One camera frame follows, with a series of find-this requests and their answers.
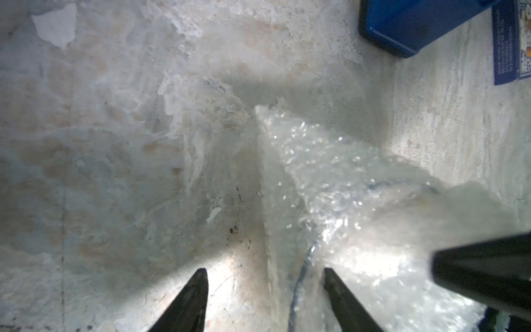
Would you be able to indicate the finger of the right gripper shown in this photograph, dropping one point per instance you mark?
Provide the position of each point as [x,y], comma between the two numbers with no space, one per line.
[495,273]

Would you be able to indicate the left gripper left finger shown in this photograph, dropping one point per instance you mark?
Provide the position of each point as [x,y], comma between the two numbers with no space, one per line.
[187,311]

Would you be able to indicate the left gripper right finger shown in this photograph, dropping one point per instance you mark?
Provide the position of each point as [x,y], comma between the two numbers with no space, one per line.
[350,314]

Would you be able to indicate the blue patterned ceramic bowl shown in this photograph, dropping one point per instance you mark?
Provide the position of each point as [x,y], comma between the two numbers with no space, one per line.
[372,189]

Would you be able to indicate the clear bubble wrap sheet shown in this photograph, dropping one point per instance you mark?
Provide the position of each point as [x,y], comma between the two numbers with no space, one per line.
[380,247]

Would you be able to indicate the small patterned card box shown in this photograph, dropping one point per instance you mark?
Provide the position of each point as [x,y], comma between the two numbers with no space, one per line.
[511,41]

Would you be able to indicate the blue tape dispenser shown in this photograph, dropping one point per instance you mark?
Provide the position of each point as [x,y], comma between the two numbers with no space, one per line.
[404,27]

